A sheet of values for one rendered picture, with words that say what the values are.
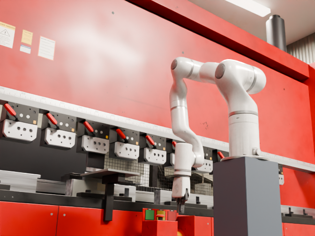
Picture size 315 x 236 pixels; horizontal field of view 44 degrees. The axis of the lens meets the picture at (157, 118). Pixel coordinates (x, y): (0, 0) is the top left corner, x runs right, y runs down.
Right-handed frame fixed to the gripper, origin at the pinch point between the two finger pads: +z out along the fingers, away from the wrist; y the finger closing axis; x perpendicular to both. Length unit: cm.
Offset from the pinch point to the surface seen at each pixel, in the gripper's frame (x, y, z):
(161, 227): -12.7, 6.0, 8.5
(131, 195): -11.4, -33.2, -5.5
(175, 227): -5.9, 6.0, 8.3
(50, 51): -65, -27, -73
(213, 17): 51, -54, -139
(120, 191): -18.7, -31.9, -6.9
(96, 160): -34, -32, -22
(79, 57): -50, -30, -75
